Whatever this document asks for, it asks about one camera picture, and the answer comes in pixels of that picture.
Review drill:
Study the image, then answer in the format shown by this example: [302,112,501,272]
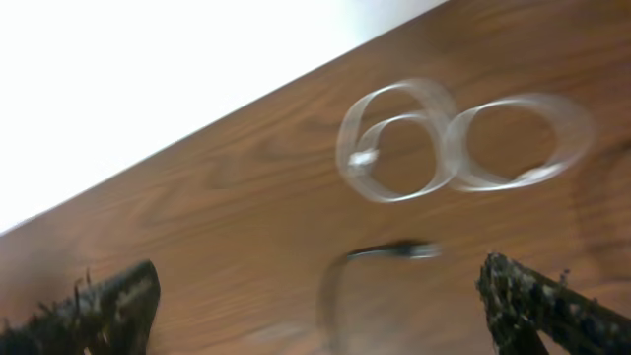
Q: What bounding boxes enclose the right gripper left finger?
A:
[1,259,161,355]

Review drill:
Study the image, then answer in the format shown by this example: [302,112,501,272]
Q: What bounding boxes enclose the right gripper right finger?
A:
[476,252,630,355]

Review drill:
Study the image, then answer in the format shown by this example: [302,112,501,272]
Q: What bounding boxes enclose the black usb cable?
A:
[315,240,443,355]

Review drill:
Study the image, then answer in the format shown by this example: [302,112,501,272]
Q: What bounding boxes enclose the white usb cable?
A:
[334,77,597,204]

